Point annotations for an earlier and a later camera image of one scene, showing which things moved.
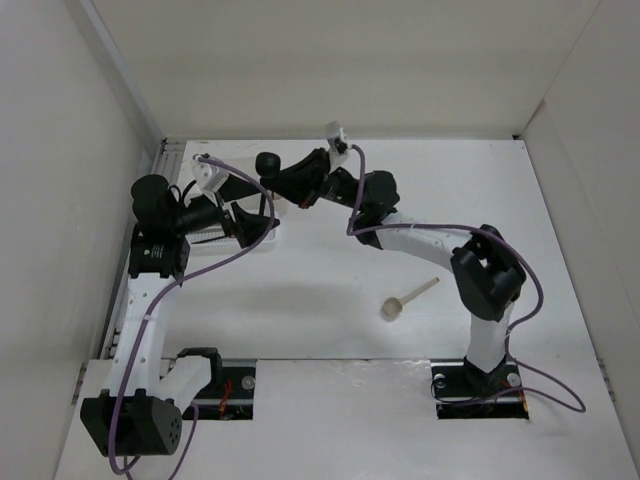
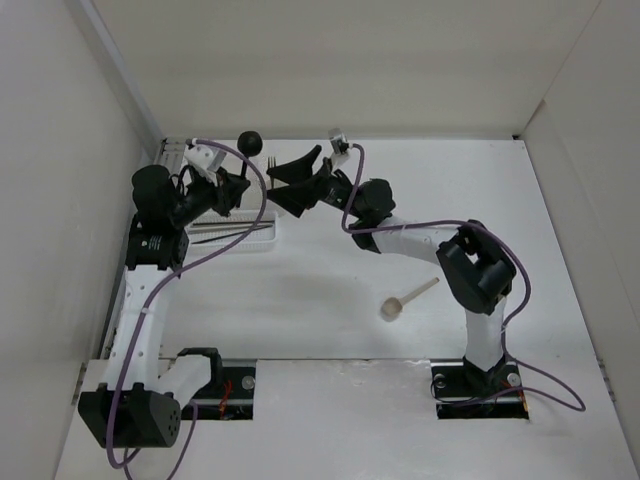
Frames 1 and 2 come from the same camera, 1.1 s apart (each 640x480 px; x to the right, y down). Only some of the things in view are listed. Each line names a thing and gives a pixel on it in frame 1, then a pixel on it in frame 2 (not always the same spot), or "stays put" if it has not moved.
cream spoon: (392, 306) stays put
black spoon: (267, 164) to (250, 143)
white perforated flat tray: (217, 243) stays put
